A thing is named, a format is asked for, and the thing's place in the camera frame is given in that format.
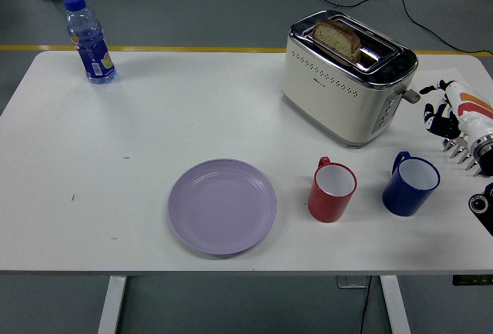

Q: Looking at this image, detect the thick black floor cable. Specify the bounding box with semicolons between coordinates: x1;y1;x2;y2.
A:
304;0;493;58

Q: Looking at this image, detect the cream silver toaster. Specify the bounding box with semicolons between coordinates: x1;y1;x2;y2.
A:
280;9;423;149

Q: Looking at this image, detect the white table leg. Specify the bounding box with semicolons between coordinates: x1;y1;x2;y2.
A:
379;275;412;334
96;276;128;334

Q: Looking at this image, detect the blue capped water bottle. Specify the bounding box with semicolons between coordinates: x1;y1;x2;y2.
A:
63;0;117;85

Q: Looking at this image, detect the silver toast rack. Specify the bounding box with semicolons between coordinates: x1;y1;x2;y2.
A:
441;136;487;178

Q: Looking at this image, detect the black cable under table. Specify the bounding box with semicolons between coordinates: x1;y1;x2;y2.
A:
356;276;373;334

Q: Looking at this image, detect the black table control panel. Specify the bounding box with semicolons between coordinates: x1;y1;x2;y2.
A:
452;273;493;286

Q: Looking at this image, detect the red mug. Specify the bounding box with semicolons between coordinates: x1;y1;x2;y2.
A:
307;155;358;223

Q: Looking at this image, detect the purple plate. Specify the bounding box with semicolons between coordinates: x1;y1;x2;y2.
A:
167;158;278;256

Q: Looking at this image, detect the clear bracket under table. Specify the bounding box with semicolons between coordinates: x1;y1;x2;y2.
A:
337;275;371;289

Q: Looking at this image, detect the blue mug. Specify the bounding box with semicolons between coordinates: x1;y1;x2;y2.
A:
381;151;441;218

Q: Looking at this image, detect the bread slice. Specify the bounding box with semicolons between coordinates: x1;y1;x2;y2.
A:
311;19;362;67

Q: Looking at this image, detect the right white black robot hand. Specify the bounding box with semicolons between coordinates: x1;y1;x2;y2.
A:
418;78;493;143

